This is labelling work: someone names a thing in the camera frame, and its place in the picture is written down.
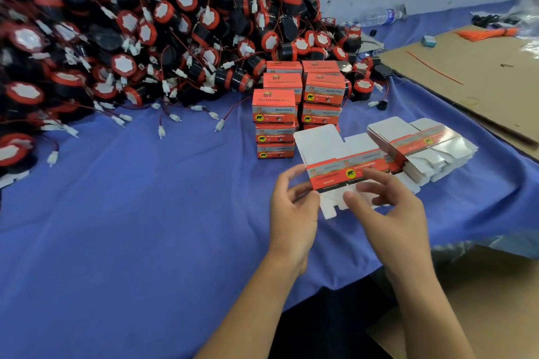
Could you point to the person's left hand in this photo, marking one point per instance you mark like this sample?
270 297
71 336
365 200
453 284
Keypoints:
293 220

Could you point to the person's right hand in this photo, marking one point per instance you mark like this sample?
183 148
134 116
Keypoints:
392 228

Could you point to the stack of paper boxes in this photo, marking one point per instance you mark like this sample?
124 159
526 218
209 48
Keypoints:
429 144

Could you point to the pile of black red buzzers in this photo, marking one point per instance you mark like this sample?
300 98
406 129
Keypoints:
126 35

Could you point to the person's left forearm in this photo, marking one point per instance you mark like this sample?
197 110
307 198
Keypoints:
253 321

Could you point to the brown cardboard sheet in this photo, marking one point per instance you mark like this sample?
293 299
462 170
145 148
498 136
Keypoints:
526 148
480 81

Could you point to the blue cloth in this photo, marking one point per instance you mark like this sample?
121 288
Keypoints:
126 245

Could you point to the small light blue object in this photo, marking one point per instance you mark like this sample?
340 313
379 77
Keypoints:
429 41

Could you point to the clear plastic bottle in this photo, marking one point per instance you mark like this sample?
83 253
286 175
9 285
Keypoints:
383 15

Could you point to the small orange object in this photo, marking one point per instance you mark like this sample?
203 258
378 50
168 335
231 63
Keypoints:
487 33

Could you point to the clear plastic bag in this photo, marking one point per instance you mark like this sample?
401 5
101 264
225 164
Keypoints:
529 11

